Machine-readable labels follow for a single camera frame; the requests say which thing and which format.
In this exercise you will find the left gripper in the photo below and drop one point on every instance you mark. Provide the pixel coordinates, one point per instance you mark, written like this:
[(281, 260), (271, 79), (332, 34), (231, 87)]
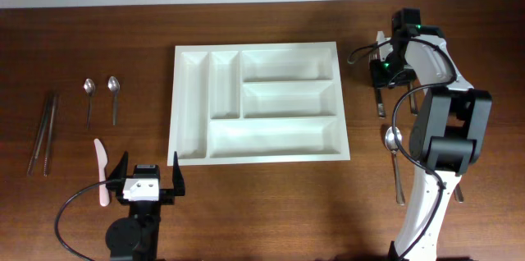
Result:
[(166, 194)]

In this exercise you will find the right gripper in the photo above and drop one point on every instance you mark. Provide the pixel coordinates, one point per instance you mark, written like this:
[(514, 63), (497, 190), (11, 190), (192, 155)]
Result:
[(394, 78)]

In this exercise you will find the silver fork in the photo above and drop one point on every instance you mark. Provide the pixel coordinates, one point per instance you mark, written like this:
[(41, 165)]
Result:
[(380, 103), (412, 100)]

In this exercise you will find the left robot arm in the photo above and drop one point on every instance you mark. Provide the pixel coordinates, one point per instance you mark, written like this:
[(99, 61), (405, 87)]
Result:
[(135, 237)]

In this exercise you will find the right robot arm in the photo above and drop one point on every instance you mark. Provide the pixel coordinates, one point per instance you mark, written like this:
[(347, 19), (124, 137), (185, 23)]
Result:
[(448, 133)]

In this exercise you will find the white plastic butter knife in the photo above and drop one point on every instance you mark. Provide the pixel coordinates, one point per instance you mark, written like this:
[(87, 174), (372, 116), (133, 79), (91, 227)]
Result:
[(104, 197)]

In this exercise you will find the left large silver spoon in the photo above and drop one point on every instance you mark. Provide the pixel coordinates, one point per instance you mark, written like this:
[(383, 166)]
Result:
[(391, 145)]

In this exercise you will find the large silver spoon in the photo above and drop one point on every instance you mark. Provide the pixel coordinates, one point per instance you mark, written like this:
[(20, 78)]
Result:
[(458, 194), (391, 145)]

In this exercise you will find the right small teaspoon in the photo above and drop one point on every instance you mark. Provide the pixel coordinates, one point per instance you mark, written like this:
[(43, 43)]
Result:
[(114, 86)]

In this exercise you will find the small teaspoon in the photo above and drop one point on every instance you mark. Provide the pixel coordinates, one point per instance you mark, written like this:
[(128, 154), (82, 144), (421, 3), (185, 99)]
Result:
[(114, 86), (90, 89)]

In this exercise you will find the left small teaspoon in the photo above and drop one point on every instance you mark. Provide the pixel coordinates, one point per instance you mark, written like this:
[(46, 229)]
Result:
[(90, 89)]

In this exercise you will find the left metal chopstick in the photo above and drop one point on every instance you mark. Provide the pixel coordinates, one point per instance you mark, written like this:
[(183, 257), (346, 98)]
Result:
[(44, 124)]

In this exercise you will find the white plastic cutlery tray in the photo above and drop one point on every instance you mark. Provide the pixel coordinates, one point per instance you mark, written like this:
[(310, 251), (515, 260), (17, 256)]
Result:
[(257, 103)]

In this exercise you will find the right large silver spoon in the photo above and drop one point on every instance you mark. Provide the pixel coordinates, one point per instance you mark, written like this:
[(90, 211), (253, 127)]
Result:
[(458, 194)]

